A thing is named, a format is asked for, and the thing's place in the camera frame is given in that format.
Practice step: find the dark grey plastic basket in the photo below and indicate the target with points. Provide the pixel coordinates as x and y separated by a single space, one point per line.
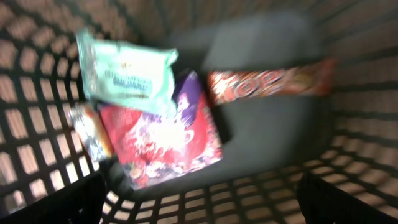
348 139

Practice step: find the mint green wipes pack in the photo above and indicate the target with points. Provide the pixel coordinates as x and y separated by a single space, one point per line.
127 74

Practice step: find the red orange chocolate bar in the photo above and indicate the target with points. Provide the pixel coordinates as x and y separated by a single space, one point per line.
313 79

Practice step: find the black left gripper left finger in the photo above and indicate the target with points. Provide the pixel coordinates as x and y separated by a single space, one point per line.
81 203

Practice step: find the orange white tissue pack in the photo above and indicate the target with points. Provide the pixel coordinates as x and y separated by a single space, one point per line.
91 131

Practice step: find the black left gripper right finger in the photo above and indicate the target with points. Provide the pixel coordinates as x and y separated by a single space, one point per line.
324 203

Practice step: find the red purple pad pack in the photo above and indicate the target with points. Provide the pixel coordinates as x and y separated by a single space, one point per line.
153 149

